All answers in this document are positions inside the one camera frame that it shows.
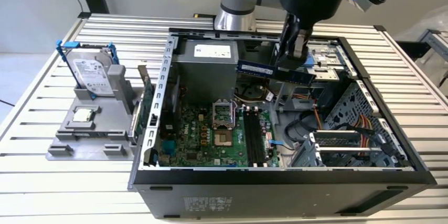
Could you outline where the orange yellow red wire bundle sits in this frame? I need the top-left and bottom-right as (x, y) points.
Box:
(353, 115), (374, 149)

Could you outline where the aluminium frame rack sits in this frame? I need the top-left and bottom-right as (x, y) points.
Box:
(417, 28), (448, 88)

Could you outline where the metal socket cover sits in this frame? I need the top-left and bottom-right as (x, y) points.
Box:
(212, 99), (234, 128)

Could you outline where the black open PC case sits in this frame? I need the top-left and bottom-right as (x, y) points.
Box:
(128, 26), (438, 219)

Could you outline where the CPU socket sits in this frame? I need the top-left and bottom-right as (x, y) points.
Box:
(213, 128), (234, 147)

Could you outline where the grey parts rack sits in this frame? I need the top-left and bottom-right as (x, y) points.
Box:
(46, 63), (148, 162)

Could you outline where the grey power supply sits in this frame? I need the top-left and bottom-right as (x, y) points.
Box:
(170, 39), (241, 104)

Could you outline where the dark blue RAM stick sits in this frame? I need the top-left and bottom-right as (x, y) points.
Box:
(236, 59), (316, 85)

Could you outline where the silver metal drive cage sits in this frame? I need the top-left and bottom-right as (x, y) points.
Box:
(269, 39), (350, 112)

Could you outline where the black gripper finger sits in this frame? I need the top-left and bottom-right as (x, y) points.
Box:
(276, 15), (305, 71)
(273, 16), (290, 65)

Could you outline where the black round fan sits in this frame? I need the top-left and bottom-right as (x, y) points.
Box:
(241, 84), (266, 101)

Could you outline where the clear plastic sheet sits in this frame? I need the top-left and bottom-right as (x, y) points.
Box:
(398, 6), (448, 44)

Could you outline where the thin orange wire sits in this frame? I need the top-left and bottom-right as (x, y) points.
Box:
(312, 103), (322, 131)

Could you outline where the silver CPU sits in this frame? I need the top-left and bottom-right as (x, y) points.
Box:
(72, 108), (94, 122)

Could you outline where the green graphics card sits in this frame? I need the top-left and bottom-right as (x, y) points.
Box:
(128, 64), (157, 146)

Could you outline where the hard disk in blue carrier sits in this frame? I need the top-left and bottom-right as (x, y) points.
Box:
(54, 39), (121, 101)

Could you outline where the green motherboard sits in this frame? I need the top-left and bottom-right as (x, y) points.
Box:
(158, 103), (282, 168)

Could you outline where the perforated metal disk bay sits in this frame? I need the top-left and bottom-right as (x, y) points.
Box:
(289, 79), (410, 168)

